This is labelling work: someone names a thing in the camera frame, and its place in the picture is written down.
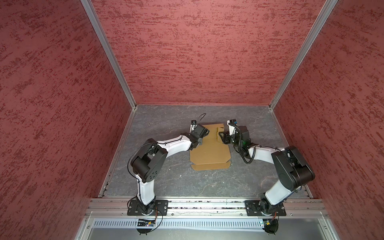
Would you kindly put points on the right aluminium corner post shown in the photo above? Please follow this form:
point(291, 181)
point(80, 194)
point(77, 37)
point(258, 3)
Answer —
point(317, 26)

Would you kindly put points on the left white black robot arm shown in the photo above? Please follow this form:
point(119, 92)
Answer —
point(149, 160)

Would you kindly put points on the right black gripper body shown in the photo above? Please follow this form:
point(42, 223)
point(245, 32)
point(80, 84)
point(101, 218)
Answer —
point(228, 139)

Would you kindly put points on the left small circuit board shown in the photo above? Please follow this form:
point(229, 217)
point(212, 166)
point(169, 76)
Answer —
point(146, 223)

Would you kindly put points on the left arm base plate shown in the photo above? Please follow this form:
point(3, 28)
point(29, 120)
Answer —
point(154, 208)

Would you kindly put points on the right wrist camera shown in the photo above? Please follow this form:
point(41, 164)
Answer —
point(242, 130)

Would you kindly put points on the left aluminium corner post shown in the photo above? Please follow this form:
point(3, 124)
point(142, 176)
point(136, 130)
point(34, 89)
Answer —
point(97, 26)

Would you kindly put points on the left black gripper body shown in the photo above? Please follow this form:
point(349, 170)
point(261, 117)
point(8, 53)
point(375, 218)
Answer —
point(200, 142)

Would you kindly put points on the aluminium front rail frame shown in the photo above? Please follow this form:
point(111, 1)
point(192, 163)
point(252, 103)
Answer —
point(206, 219)

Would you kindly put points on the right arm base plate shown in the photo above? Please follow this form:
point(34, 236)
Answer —
point(263, 208)

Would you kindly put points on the aluminium corner post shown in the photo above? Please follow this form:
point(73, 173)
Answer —
point(317, 26)
point(97, 26)

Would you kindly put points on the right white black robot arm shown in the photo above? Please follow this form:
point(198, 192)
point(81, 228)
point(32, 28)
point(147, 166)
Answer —
point(292, 169)

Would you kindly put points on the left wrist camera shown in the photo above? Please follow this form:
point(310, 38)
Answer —
point(198, 131)

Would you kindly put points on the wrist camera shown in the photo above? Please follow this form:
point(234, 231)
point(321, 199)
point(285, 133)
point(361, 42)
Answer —
point(198, 131)
point(242, 130)

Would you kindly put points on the brown cardboard box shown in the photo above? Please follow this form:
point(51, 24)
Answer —
point(212, 154)

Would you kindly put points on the small circuit board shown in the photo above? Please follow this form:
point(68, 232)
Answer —
point(268, 223)
point(146, 223)

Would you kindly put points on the right small circuit board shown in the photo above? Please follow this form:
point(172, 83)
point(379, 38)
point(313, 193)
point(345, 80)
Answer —
point(268, 223)

